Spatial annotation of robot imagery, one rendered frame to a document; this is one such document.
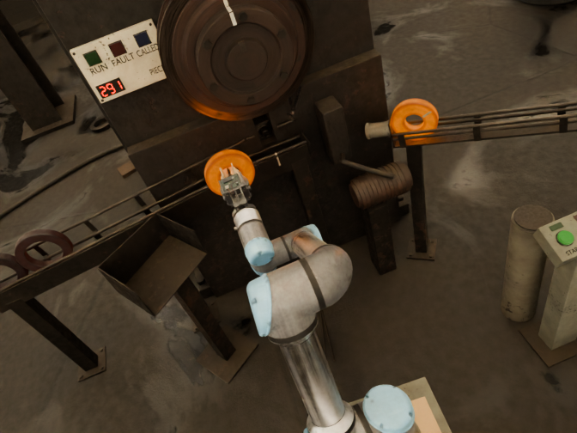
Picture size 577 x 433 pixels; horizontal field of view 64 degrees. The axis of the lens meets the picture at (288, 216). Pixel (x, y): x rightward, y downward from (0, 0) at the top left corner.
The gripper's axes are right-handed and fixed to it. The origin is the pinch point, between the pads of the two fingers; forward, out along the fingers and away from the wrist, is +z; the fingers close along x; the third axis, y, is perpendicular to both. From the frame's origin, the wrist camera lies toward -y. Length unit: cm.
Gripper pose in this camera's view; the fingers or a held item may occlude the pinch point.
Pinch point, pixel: (227, 168)
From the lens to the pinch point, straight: 147.3
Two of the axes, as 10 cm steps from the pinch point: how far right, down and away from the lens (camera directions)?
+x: -9.2, 3.8, -0.5
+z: -3.5, -7.8, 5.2
